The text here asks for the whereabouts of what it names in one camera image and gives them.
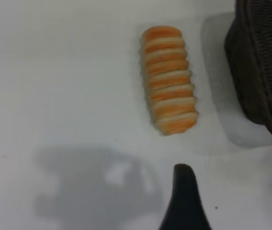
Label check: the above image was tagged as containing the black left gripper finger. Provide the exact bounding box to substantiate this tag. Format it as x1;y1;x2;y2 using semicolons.
158;163;213;230

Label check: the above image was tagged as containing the orange striped bread roll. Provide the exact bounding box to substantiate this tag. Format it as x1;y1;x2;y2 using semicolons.
139;25;200;137

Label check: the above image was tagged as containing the dark brown wicker basket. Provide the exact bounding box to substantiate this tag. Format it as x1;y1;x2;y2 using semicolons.
224;0;272;145

